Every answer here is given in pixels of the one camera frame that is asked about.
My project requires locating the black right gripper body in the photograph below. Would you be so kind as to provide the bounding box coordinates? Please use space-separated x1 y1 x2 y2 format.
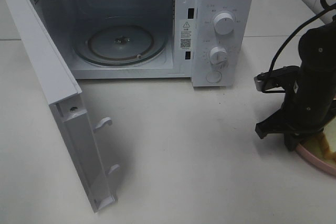
278 77 335 134

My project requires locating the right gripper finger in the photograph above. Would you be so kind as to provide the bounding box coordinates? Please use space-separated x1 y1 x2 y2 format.
283 133 305 152
255 109 289 138

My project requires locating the pink plate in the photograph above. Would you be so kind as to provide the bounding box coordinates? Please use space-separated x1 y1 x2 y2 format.
296 144 335 177

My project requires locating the white bread sandwich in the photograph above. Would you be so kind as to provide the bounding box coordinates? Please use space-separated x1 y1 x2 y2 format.
302 120 335 165

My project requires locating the round white door button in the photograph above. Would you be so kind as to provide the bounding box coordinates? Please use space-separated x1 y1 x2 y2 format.
206 71 222 83

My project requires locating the white microwave door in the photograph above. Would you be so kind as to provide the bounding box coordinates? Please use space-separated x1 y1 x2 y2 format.
5 0 120 212

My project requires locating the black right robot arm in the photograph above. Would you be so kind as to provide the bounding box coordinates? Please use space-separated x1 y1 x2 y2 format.
254 21 335 151

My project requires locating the lower white timer knob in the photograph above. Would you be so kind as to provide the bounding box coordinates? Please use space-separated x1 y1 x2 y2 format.
209 47 228 65

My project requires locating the upper white power knob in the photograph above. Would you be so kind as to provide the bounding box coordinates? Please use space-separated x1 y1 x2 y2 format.
213 10 235 35

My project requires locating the white microwave oven body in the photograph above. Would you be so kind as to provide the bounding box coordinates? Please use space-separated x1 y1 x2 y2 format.
34 0 252 87

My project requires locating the white warning label sticker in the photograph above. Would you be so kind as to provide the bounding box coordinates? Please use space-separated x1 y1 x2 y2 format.
178 19 194 50

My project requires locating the glass microwave turntable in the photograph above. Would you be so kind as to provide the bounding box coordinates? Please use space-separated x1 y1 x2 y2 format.
73 25 167 67

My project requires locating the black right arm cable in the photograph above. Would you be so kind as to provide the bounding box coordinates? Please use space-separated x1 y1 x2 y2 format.
259 0 336 93

